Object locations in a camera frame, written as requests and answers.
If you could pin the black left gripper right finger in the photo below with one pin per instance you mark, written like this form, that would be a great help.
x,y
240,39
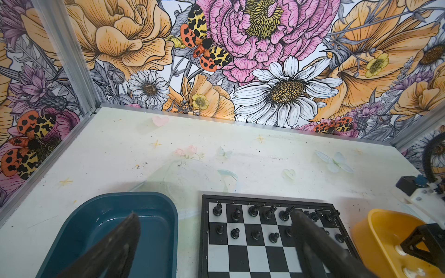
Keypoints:
x,y
317,251

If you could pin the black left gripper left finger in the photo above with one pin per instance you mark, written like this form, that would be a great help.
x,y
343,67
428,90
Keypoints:
x,y
112,257

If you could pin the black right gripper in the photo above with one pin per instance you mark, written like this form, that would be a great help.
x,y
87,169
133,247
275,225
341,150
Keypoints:
x,y
427,242

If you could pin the black chess piece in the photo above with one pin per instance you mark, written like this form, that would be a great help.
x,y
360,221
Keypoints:
x,y
217,210

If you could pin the teal plastic bin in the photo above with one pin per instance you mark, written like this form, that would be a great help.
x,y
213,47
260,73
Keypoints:
x,y
156,253

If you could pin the yellow plastic tray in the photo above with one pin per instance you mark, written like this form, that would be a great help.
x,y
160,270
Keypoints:
x,y
378,239

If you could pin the black and white chessboard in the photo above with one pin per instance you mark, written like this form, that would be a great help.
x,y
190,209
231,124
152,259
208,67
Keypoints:
x,y
252,237

